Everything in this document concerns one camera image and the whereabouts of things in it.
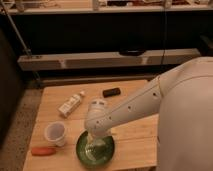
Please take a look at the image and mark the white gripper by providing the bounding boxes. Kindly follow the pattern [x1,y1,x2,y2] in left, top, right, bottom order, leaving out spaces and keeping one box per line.
[87,131,110,148]

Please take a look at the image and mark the green ceramic bowl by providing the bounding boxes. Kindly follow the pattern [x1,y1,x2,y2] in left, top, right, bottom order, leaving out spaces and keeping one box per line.
[76,131,115,168]

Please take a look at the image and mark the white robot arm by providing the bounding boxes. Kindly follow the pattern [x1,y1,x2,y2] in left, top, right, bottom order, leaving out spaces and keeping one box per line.
[84,56,213,171]

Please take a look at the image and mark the white small bottle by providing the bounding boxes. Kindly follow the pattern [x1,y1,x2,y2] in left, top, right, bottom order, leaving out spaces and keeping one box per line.
[58,91,85,118]

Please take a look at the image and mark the black rectangular block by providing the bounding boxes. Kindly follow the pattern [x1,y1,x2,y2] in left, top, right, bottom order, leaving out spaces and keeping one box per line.
[103,88,121,98]

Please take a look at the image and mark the white plastic cup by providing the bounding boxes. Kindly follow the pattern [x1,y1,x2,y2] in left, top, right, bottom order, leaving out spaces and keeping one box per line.
[44,121,66,147]

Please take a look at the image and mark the orange carrot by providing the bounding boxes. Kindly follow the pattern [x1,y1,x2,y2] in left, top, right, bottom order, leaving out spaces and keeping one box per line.
[31,147,56,156]

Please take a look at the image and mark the white metal shelf unit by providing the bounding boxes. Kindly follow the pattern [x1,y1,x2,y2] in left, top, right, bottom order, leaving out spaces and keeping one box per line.
[0,0,213,71]

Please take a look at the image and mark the grey metal pole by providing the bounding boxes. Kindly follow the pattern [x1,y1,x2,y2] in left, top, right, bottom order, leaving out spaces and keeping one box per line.
[0,0,42,88]

